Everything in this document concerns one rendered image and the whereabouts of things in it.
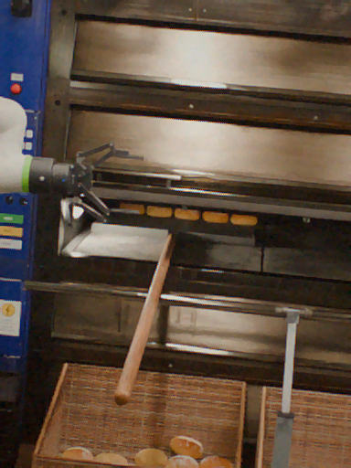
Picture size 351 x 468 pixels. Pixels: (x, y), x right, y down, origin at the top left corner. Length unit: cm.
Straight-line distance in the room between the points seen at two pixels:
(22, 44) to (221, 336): 104
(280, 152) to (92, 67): 60
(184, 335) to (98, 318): 26
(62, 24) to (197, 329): 98
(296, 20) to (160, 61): 41
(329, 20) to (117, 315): 106
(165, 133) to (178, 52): 24
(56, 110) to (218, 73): 49
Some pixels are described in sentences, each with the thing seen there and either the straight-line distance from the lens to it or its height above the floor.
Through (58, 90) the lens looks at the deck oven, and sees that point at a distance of 351.
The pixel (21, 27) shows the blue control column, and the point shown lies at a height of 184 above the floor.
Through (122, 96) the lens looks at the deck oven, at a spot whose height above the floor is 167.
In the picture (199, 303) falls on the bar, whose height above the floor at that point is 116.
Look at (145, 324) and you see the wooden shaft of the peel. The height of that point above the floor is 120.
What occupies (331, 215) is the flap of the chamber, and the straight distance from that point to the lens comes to 334.
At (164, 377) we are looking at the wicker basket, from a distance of 359.
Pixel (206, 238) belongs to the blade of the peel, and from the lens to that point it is 398.
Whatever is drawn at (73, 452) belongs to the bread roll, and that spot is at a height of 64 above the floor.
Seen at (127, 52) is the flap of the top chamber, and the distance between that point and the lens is 348.
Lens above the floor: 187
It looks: 10 degrees down
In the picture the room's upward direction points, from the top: 5 degrees clockwise
